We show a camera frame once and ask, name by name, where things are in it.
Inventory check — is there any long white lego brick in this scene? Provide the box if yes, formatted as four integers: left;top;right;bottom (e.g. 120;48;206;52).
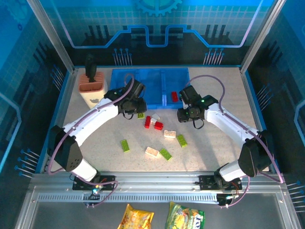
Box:
145;146;160;159
163;129;177;140

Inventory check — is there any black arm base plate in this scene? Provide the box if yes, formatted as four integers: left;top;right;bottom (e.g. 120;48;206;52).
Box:
72;175;116;191
198;175;243;191

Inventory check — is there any aluminium front frame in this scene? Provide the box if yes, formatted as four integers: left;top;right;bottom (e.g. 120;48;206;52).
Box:
14;171;301;229

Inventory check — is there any black utensil handle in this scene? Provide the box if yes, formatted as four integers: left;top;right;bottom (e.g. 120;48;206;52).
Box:
85;54;97;83

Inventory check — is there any grey slotted cable duct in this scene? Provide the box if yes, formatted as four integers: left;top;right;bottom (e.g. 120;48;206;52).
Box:
37;193;219;203

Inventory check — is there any black controller board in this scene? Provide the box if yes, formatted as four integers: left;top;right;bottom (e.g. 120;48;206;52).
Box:
82;188;101;208
216;192;239;208

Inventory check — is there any blue plastic bin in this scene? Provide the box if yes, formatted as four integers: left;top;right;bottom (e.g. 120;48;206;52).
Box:
163;67;191;107
110;68;141;108
138;68;165;108

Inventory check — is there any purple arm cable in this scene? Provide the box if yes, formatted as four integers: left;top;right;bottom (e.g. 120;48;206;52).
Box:
47;73;135;208
185;74;285;208

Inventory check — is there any white and pink utensil holder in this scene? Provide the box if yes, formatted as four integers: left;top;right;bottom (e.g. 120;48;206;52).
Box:
78;72;109;113

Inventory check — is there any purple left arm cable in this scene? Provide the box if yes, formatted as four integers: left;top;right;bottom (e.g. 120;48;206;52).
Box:
47;73;135;208

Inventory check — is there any yellow snack bag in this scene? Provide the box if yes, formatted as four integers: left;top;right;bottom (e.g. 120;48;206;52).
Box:
117;204;154;229

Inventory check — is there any aluminium frame post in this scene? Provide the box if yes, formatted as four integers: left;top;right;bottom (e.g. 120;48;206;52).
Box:
26;0;78;73
239;0;287;73

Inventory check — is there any long green lego brick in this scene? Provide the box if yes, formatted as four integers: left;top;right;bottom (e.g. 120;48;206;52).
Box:
176;134;188;148
159;148;173;161
120;139;131;153

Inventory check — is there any green snack bag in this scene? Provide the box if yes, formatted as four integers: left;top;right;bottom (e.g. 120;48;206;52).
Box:
165;201;206;229

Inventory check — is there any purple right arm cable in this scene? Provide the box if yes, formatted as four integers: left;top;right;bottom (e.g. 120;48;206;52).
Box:
185;74;285;208

